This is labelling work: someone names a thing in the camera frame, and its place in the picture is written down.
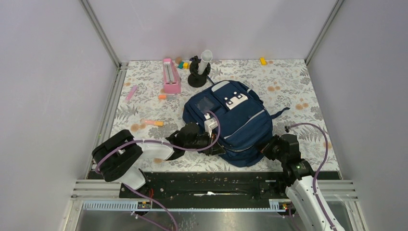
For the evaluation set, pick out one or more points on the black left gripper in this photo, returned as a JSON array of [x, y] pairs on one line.
[[215, 149]]

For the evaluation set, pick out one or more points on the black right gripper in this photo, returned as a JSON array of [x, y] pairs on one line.
[[265, 149]]

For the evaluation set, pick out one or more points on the navy blue backpack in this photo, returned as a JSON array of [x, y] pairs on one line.
[[245, 121]]

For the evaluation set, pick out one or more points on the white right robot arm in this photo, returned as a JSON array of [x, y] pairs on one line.
[[300, 183]]

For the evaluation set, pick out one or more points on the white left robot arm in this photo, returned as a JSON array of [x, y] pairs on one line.
[[115, 158]]

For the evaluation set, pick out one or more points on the orange yellow highlighter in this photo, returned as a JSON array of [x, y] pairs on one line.
[[152, 122]]

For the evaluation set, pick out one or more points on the black round stand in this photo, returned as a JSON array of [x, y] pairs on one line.
[[194, 79]]

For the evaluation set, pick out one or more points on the pink rack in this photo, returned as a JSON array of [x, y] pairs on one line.
[[171, 79]]

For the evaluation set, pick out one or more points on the brown round block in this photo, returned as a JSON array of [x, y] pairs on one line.
[[178, 60]]

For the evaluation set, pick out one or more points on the white cylinder on stand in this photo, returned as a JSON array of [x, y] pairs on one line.
[[206, 57]]

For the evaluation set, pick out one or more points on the pink highlighter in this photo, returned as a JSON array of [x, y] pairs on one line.
[[131, 93]]

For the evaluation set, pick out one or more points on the yellow block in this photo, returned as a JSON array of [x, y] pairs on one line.
[[263, 61]]

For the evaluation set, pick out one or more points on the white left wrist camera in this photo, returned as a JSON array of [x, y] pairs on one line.
[[209, 124]]

